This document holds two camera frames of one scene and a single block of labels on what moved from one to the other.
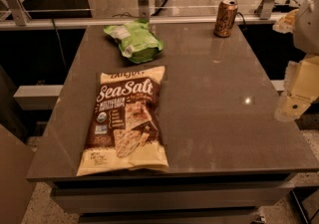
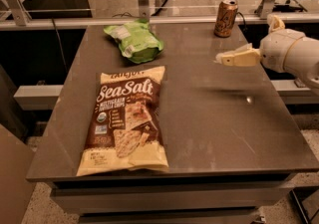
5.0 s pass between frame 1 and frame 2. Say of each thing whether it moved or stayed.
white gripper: moved
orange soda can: stayed
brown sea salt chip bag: stayed
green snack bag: stayed
